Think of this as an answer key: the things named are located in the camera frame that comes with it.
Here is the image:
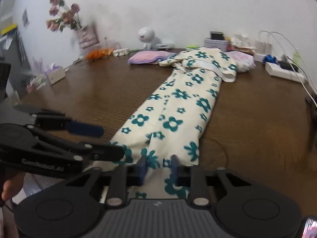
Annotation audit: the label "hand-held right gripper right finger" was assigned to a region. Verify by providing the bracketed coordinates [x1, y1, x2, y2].
[171, 154, 252, 207]

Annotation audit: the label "dried rose bouquet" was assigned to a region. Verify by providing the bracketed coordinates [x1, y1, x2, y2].
[46, 0, 82, 33]

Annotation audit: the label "person's left hand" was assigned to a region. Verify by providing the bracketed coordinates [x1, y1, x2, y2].
[1, 172, 26, 201]

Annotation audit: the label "pink knitted vase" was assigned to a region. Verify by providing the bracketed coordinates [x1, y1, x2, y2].
[77, 25, 98, 50]

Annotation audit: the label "pink floral white garment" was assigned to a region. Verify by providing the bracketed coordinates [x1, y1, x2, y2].
[226, 51, 256, 73]

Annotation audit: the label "cream green floral pants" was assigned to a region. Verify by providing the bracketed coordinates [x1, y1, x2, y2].
[109, 47, 238, 199]

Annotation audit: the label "lavender flower bundle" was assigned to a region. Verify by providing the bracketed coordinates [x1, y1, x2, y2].
[26, 57, 50, 92]

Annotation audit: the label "dark green tissue box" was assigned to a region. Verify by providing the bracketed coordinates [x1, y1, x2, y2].
[229, 33, 255, 55]

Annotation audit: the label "clear plastic box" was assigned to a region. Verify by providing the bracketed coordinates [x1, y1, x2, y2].
[85, 43, 122, 60]

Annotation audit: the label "black clamp holder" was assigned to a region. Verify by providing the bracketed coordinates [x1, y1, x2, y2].
[306, 97, 317, 149]

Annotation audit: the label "black charging dock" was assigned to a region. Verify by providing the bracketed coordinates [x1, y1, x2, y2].
[280, 59, 296, 70]

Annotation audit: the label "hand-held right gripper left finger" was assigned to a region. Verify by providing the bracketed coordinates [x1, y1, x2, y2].
[65, 155, 146, 207]

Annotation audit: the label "grey cabinet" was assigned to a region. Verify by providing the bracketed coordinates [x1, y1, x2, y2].
[0, 22, 25, 100]

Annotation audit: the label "pile of tangerines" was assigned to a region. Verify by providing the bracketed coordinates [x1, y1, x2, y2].
[86, 50, 109, 60]

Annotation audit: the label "white charging cable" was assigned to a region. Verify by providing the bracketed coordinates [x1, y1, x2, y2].
[269, 32, 310, 90]
[259, 30, 317, 103]

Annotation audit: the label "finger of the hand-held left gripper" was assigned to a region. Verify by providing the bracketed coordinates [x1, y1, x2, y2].
[13, 104, 104, 137]
[32, 128, 125, 164]

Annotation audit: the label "smartphone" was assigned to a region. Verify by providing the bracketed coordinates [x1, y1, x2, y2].
[301, 217, 317, 238]

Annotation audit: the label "white power strip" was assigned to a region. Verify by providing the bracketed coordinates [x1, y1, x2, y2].
[265, 62, 307, 83]

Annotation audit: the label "pink blue purple shirt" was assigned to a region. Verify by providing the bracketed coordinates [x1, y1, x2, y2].
[127, 50, 177, 65]

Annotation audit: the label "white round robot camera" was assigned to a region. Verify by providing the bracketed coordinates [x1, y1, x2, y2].
[138, 27, 156, 50]

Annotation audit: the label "grey tin box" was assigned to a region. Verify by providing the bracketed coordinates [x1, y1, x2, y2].
[203, 37, 228, 52]

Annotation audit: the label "purple white tissue box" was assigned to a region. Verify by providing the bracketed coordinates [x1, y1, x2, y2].
[46, 64, 66, 85]

